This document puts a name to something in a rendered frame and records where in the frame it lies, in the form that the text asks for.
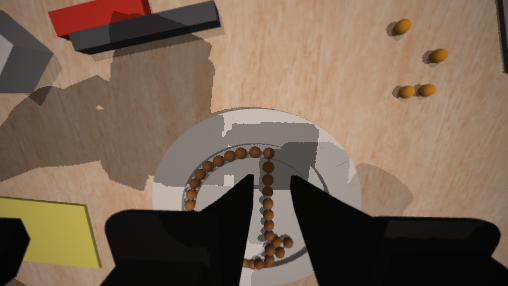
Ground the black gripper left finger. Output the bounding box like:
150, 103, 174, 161
105, 174, 254, 286

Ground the yellow flat bar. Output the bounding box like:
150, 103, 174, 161
0, 196, 101, 269

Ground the orange oval bead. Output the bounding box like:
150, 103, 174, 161
393, 19, 411, 35
399, 86, 415, 98
418, 84, 435, 97
429, 49, 449, 63

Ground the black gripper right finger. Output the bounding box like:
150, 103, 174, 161
290, 175, 500, 286

